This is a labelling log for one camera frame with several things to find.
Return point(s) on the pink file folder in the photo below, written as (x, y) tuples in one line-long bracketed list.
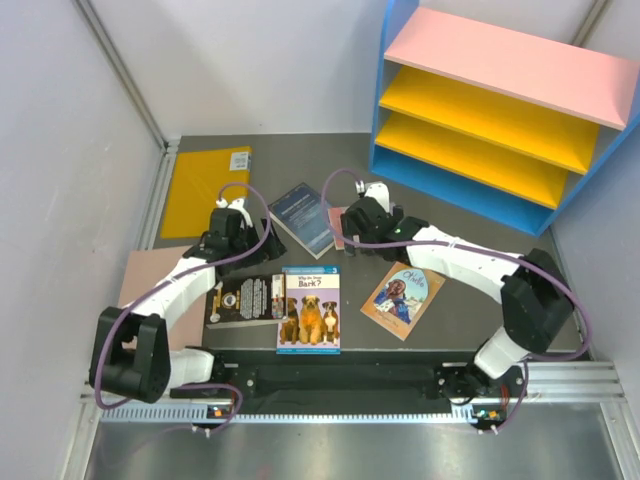
[(145, 268)]

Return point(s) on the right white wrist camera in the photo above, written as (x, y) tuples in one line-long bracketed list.
[(376, 190)]

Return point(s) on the purple dog book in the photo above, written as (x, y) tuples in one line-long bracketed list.
[(312, 322)]

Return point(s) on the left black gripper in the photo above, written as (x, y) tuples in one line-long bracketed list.
[(271, 249)]

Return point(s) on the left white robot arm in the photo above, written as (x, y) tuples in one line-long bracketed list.
[(131, 355)]

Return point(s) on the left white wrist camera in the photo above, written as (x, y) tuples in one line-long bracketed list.
[(237, 205)]

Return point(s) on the red castle picture book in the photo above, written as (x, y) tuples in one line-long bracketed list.
[(334, 214)]

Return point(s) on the aluminium frame rail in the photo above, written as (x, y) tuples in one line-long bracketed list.
[(545, 383)]

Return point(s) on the colourful wooden bookshelf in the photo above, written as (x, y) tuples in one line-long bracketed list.
[(504, 124)]

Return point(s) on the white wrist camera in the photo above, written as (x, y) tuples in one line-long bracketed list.
[(376, 190), (237, 205)]

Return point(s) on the orange Othello book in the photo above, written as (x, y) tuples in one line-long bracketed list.
[(401, 298)]

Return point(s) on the yellow file folder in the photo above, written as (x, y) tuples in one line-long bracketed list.
[(196, 182)]

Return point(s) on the dark blue hardcover book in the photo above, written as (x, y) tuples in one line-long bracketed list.
[(298, 212)]

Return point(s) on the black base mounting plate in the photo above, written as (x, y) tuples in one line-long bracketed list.
[(430, 374)]

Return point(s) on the black paperback book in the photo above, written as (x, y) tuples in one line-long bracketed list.
[(246, 301)]

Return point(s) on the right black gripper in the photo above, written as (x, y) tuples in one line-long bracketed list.
[(349, 229)]

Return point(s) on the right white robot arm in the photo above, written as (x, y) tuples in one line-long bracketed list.
[(530, 289)]

